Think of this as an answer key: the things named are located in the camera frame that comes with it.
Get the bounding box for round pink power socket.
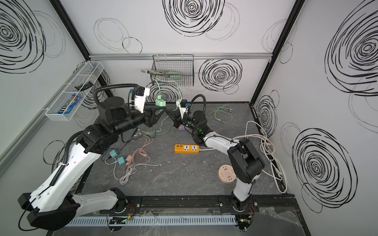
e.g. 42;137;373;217
218;164;236;184

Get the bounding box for white slotted cable duct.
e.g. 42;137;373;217
67;215;236;227

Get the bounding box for green tongs in basket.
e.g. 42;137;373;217
141;70;184;83

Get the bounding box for blue candy packet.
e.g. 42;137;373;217
58;94;81;114

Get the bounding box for left black corrugated conduit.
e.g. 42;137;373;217
93;83;139;107

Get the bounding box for white coiled power cable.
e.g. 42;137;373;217
233;120;287;194

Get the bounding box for green thin cable bundle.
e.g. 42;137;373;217
134;77;184;138

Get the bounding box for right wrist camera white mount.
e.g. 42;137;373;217
176;99;187;118

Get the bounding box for light green multi-head charging cable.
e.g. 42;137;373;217
205;107;233;124

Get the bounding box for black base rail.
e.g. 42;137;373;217
100;194;299;215

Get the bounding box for white thin charging cable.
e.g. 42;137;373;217
113;160;162;186

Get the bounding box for brown thin cable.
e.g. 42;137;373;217
125;137;154;172

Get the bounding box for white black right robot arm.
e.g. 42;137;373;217
166;110;265;211

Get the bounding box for purple power strip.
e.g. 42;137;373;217
178;125;186;131

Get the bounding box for teal charger adapter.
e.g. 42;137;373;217
109;149;119;158
117;156;128;166

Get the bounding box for white wire wall shelf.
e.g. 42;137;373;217
45;61;104;122

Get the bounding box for orange power strip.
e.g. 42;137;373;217
174;144;199;154

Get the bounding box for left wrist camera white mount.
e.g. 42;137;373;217
133;87;150;113

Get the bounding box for light green charger adapter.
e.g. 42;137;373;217
155;94;166;107

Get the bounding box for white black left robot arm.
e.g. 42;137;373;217
18;96;166;231

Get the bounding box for black wire wall basket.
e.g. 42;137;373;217
148;54;195;87

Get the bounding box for black corrugated cable conduit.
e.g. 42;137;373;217
188;94;207;114

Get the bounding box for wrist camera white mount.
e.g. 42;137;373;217
176;99;187;118
133;87;150;113

